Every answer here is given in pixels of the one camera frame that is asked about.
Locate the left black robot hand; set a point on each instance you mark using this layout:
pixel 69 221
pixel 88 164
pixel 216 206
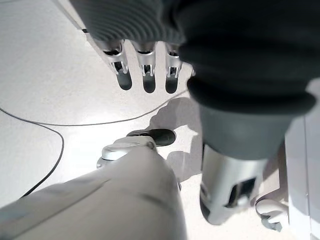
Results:
pixel 245 62

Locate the white medical cart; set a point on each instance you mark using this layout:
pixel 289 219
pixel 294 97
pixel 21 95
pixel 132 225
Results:
pixel 305 162

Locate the cart caster wheel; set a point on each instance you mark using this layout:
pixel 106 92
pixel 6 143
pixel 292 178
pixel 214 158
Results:
pixel 271 215

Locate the left silver robot leg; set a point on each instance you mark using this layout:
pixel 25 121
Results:
pixel 112 195

